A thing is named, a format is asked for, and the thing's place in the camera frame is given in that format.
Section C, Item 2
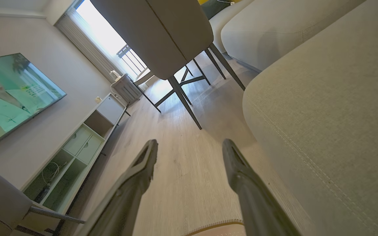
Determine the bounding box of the balcony railing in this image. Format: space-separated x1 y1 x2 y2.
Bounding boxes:
117 44 147 76

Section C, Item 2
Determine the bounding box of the white cable in cabinet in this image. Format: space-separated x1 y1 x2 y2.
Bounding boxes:
41 162 60 188

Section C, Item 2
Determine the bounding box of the grey pleated curtain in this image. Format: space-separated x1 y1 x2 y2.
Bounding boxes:
55 7 127 84

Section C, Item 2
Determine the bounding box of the large beige fabric sofa section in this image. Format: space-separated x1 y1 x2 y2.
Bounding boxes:
242 0 378 236

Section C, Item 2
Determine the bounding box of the dark green pillow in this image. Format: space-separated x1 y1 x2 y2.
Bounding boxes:
200 0 232 20

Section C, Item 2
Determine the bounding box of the white low TV cabinet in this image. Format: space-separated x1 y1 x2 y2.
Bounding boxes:
21 93 129 215

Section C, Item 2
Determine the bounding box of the flat screen television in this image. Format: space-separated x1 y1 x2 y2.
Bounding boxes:
0 53 67 147

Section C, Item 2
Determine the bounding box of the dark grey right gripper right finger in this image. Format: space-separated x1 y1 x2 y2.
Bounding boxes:
222 139 303 236

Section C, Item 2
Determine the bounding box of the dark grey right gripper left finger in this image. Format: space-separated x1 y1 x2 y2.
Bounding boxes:
74 139 158 236

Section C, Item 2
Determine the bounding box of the grey ribbed side cabinet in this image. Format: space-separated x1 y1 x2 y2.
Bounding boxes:
111 74 143 106

